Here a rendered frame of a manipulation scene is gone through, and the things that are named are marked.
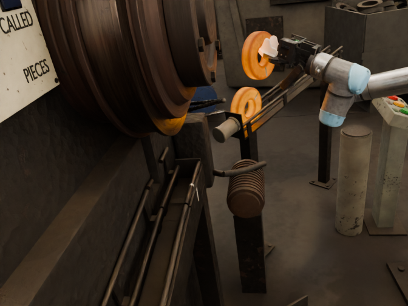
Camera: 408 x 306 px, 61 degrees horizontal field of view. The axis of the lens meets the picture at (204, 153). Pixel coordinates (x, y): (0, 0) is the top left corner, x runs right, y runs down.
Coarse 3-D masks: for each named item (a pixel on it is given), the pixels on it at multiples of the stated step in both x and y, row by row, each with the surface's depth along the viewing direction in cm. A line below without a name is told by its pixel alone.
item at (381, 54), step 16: (352, 0) 308; (368, 0) 286; (384, 0) 284; (400, 0) 270; (336, 16) 276; (352, 16) 253; (368, 16) 237; (384, 16) 238; (400, 16) 239; (336, 32) 281; (352, 32) 256; (368, 32) 242; (384, 32) 243; (400, 32) 244; (336, 48) 285; (352, 48) 260; (368, 48) 247; (384, 48) 248; (400, 48) 249; (368, 64) 253; (384, 64) 254; (400, 64) 256
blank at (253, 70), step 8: (256, 32) 112; (264, 32) 113; (248, 40) 110; (256, 40) 110; (248, 48) 110; (256, 48) 111; (248, 56) 110; (256, 56) 112; (248, 64) 111; (256, 64) 113; (264, 64) 117; (272, 64) 119; (248, 72) 113; (256, 72) 114; (264, 72) 117
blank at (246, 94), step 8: (248, 88) 126; (240, 96) 124; (248, 96) 127; (256, 96) 130; (232, 104) 125; (240, 104) 124; (248, 104) 133; (256, 104) 132; (240, 112) 126; (248, 112) 133; (256, 112) 133
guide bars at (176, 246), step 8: (192, 176) 92; (184, 208) 80; (184, 216) 79; (184, 224) 79; (176, 240) 73; (176, 248) 71; (176, 256) 70; (168, 272) 67; (168, 280) 65; (168, 288) 64; (168, 296) 63; (160, 304) 62
